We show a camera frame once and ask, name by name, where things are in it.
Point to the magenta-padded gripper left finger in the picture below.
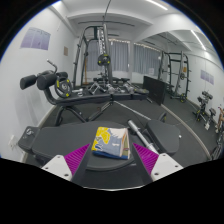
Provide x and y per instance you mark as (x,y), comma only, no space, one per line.
(60,166)

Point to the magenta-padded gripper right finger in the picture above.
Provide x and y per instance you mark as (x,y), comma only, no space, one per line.
(163,165)

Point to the black padded gym bench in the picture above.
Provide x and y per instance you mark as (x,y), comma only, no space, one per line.
(60,141)

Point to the silver barbell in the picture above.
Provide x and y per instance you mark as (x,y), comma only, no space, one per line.
(138,131)

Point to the black exercise machine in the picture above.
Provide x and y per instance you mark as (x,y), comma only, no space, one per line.
(204,106)

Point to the person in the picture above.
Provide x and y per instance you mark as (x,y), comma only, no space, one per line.
(221,118)

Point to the black standing panel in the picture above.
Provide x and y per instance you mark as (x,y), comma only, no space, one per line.
(155,89)

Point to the black yellow weight plate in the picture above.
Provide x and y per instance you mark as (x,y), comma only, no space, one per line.
(104,60)
(63,87)

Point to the black bench with leg rollers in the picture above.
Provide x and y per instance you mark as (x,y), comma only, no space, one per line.
(100,97)

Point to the black squat rack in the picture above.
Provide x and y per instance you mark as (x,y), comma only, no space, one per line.
(181,76)

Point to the grey window curtain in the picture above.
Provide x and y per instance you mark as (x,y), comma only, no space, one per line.
(146,59)
(120,55)

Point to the long ceiling light strip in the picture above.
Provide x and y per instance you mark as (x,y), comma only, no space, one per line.
(198,40)
(156,4)

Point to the white wall socket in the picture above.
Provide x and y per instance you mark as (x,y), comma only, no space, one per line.
(13,141)

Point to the small purple wall poster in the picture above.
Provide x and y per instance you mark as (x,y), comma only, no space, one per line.
(207,76)

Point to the small brown wall plaque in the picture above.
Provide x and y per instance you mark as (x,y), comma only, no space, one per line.
(66,51)

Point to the large purple wall poster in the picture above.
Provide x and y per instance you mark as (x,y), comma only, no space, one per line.
(35,38)

